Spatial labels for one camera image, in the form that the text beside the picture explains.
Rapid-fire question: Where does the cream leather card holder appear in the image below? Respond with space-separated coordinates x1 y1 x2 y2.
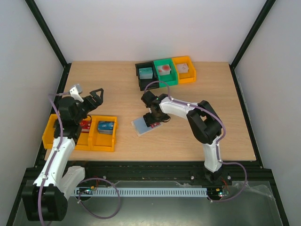
131 117 162 137

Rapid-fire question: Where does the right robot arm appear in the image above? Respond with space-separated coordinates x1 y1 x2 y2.
141 90 223 185

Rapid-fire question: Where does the black frame post left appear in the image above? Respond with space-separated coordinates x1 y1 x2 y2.
24 0 71 71

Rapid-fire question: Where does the red card stack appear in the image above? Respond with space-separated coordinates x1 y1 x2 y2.
80 121 92 133

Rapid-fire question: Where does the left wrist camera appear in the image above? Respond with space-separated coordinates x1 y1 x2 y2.
69 84 84 103

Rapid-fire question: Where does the yellow bin at back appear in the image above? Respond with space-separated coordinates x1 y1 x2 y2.
172 56 196 84

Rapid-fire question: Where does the yellow bin with blue cards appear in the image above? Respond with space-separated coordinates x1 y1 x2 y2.
88 115 118 152

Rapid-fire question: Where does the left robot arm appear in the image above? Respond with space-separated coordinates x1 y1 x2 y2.
22 85 104 226

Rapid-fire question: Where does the red card in holder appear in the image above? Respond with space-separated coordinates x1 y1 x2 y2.
150 122 161 129

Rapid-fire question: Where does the grey card in yellow bin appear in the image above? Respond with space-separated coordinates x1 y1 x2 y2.
176 63 189 73

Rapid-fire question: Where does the black frame post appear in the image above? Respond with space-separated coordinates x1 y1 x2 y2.
230 0 277 69
24 0 71 71

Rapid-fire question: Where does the light blue cable duct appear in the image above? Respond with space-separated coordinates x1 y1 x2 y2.
72 187 207 197

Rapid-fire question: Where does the blue VIP card stack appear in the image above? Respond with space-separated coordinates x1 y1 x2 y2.
97 121 114 135

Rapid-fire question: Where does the green bin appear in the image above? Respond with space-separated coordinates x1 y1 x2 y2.
154 58 178 86

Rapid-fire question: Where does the black bin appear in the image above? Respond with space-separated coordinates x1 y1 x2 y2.
135 61 158 91

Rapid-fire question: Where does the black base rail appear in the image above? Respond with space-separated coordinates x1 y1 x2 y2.
24 161 276 186

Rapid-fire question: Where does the black frame post right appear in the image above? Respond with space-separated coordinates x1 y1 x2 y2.
230 0 277 69

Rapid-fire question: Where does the yellow bin with red cards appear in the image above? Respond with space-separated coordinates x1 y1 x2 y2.
42 114 92 151

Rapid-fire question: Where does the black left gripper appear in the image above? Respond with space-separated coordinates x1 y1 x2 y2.
74 89 104 123

